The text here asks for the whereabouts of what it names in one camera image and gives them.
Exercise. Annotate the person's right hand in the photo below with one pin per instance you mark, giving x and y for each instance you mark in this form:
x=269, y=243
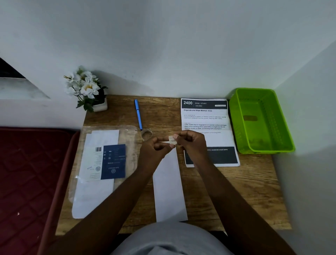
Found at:
x=195, y=147

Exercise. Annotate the person's left hand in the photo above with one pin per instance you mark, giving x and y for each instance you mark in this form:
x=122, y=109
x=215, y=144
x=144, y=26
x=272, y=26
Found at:
x=148, y=153

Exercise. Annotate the person's left fingers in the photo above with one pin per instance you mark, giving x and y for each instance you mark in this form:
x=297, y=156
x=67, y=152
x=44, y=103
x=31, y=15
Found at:
x=161, y=147

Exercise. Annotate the person's right fingers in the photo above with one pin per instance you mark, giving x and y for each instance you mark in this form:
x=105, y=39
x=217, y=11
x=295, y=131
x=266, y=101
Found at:
x=182, y=139

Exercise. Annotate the small white paper scrap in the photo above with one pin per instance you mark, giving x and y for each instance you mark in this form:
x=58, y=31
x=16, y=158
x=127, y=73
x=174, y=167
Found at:
x=170, y=140

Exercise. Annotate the person's right forearm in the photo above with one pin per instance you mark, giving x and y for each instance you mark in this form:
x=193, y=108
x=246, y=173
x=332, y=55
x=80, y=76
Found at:
x=236, y=210

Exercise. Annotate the person's left forearm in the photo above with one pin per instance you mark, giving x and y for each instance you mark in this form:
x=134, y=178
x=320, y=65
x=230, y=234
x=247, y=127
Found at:
x=110, y=210

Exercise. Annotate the clear tape roll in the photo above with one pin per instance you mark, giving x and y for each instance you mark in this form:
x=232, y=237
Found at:
x=146, y=134

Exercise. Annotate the printed black and white sheet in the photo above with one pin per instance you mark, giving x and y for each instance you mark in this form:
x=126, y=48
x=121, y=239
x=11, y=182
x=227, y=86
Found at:
x=204, y=115

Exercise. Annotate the clear plastic sleeve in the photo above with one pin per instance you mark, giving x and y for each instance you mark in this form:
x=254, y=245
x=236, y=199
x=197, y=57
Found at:
x=128, y=157

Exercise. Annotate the blue pen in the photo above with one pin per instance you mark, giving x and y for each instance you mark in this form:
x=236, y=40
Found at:
x=138, y=114

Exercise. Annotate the long white paper strip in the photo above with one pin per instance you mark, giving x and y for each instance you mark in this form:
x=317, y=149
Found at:
x=169, y=191

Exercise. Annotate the navy and white label card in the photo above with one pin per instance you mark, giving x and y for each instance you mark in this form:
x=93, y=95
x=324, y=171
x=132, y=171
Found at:
x=112, y=163

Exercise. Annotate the small white plant pot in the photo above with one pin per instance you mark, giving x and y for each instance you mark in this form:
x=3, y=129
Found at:
x=101, y=105

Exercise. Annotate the green plastic basket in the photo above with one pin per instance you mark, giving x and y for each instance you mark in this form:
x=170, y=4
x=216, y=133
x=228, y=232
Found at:
x=259, y=123

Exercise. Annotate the white paper sheet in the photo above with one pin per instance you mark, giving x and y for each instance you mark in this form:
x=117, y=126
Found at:
x=90, y=197

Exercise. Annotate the person's grey shirt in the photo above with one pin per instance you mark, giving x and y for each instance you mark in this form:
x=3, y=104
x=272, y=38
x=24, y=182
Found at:
x=170, y=240

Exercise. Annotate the artificial white flower plant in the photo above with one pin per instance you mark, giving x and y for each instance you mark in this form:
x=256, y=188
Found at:
x=84, y=85

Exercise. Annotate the dark red quilted mattress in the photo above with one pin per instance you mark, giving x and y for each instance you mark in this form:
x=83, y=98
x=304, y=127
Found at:
x=26, y=189

